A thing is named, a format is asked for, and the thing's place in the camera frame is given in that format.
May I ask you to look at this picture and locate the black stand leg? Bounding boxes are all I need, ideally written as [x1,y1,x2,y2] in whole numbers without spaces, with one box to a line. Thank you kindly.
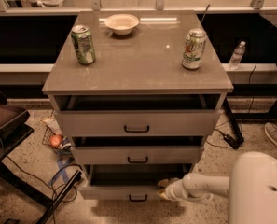
[36,170,81,224]

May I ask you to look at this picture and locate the grey drawer cabinet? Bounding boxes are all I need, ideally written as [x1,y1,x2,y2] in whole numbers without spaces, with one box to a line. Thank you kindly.
[41,10,235,189]

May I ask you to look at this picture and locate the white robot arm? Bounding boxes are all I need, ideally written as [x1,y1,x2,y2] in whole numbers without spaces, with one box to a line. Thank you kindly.
[158,152,277,224]

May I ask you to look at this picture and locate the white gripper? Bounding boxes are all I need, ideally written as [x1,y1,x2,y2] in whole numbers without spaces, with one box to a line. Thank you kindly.
[157,178,192,202]

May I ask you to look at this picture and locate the black chair left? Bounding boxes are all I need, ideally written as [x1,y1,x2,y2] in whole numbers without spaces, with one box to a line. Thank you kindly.
[0,92,53,208]

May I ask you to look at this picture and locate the white bowl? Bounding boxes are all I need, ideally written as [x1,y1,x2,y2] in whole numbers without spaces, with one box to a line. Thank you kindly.
[104,14,139,35]

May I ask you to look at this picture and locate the white green soda can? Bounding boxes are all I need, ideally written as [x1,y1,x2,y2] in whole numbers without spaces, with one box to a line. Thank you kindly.
[182,28,207,70]

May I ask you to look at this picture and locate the grey drawer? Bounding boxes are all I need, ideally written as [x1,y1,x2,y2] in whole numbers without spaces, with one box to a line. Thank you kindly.
[54,111,220,137]
[79,163,191,202]
[71,136,203,164]

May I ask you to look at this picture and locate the wire basket with apple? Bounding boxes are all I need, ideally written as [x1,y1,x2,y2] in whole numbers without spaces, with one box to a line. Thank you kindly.
[42,127,71,156]

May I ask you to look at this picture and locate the black floor cable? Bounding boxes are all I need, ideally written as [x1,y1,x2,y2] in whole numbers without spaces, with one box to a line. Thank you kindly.
[6,155,83,224]

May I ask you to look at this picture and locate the clear water bottle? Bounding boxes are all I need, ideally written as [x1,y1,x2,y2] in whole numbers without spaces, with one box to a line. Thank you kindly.
[229,41,245,70]

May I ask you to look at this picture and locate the black power adapter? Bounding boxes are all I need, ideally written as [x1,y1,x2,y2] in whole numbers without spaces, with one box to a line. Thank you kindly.
[217,129,243,149]

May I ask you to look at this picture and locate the blue tape cross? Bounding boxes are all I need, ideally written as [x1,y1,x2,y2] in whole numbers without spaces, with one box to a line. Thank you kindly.
[48,157,74,187]

